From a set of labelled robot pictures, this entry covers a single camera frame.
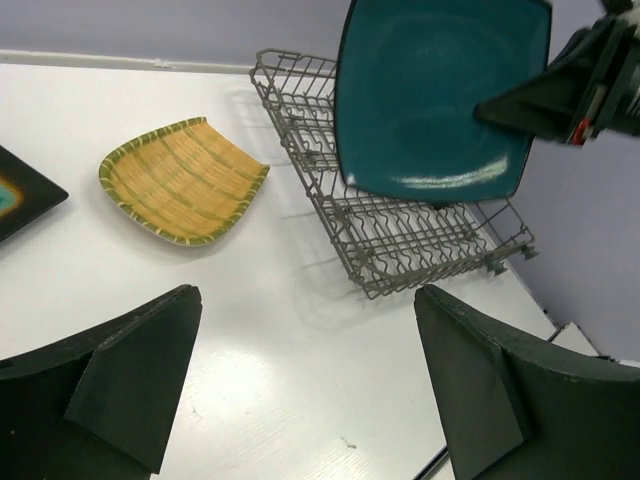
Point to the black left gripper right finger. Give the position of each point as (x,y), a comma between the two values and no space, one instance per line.
(514,406)

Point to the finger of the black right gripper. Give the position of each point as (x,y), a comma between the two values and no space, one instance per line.
(545,106)

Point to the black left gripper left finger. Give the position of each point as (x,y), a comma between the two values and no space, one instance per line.
(100,404)

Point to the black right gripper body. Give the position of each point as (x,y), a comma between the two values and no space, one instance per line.
(609,100)

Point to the dark teal square plate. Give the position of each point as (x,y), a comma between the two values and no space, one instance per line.
(409,76)

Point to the black plate with green centre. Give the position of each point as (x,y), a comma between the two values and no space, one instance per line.
(26,194)

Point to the green yellow woven-pattern plate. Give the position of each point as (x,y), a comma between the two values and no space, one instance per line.
(185,182)

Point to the grey wire dish rack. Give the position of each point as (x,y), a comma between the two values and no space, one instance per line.
(385,245)

